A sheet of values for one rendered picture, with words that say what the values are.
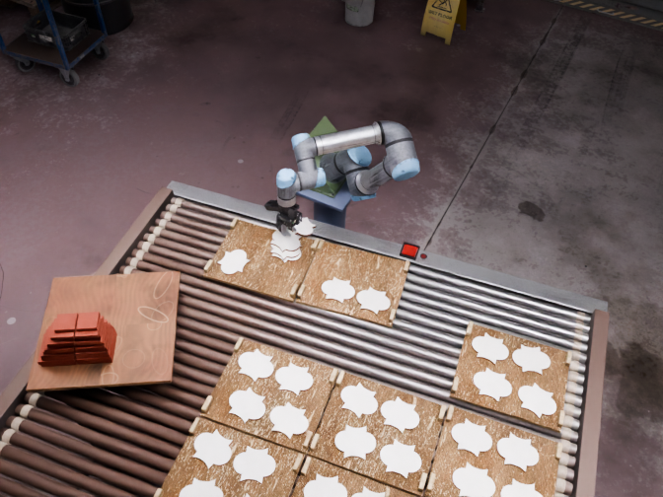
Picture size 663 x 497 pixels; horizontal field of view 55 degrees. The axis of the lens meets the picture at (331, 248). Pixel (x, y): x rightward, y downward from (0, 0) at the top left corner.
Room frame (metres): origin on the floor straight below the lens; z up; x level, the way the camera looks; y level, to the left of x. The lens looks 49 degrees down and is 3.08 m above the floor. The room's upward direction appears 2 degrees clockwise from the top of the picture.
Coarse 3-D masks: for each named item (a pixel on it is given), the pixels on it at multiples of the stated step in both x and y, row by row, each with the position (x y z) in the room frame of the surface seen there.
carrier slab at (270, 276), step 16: (240, 224) 1.97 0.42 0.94; (256, 224) 1.98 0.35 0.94; (224, 240) 1.87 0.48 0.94; (240, 240) 1.88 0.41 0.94; (256, 240) 1.88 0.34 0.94; (304, 240) 1.89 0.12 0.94; (256, 256) 1.78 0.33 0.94; (304, 256) 1.79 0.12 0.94; (208, 272) 1.68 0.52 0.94; (240, 272) 1.69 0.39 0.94; (256, 272) 1.69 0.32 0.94; (272, 272) 1.70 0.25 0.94; (288, 272) 1.70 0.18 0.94; (304, 272) 1.70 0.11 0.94; (256, 288) 1.61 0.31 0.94; (272, 288) 1.61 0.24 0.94; (288, 288) 1.62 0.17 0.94
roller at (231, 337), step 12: (180, 324) 1.43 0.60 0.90; (192, 324) 1.43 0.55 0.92; (204, 324) 1.43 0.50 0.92; (216, 336) 1.38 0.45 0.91; (228, 336) 1.38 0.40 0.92; (240, 336) 1.38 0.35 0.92; (276, 348) 1.33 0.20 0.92; (312, 360) 1.28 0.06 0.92; (348, 372) 1.24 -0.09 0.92; (384, 384) 1.19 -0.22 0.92; (420, 396) 1.15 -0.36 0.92; (564, 444) 0.98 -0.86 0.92
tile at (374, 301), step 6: (360, 294) 1.59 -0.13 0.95; (366, 294) 1.59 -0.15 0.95; (372, 294) 1.60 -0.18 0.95; (378, 294) 1.60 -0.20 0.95; (384, 294) 1.60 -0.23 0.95; (360, 300) 1.56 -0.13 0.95; (366, 300) 1.56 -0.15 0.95; (372, 300) 1.57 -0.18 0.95; (378, 300) 1.57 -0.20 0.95; (384, 300) 1.57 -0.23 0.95; (366, 306) 1.53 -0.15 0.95; (372, 306) 1.54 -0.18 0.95; (378, 306) 1.54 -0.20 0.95; (384, 306) 1.54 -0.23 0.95
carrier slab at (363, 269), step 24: (312, 264) 1.75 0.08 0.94; (336, 264) 1.76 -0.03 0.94; (360, 264) 1.76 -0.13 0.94; (384, 264) 1.77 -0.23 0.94; (312, 288) 1.62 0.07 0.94; (360, 288) 1.63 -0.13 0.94; (384, 288) 1.64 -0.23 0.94; (336, 312) 1.51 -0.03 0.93; (360, 312) 1.51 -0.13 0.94; (384, 312) 1.51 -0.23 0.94
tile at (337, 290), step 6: (330, 282) 1.65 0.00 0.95; (336, 282) 1.65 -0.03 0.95; (342, 282) 1.65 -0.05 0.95; (348, 282) 1.65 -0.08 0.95; (324, 288) 1.62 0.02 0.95; (330, 288) 1.62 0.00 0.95; (336, 288) 1.62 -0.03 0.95; (342, 288) 1.62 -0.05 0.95; (348, 288) 1.62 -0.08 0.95; (330, 294) 1.59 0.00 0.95; (336, 294) 1.59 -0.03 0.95; (342, 294) 1.59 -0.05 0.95; (348, 294) 1.59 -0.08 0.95; (336, 300) 1.56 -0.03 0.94; (342, 300) 1.56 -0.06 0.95
